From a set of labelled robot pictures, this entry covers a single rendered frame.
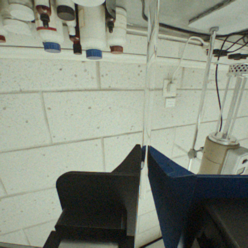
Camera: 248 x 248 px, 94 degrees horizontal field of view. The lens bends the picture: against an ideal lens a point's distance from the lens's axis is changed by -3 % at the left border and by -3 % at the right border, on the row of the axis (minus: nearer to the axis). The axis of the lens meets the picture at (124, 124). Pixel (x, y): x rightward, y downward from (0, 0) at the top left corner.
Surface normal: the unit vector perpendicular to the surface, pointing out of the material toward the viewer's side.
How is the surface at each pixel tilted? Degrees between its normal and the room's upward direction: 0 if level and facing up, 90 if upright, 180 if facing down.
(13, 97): 90
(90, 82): 90
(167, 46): 90
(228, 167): 90
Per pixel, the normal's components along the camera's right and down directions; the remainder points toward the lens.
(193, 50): 0.35, 0.29
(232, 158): -0.94, 0.11
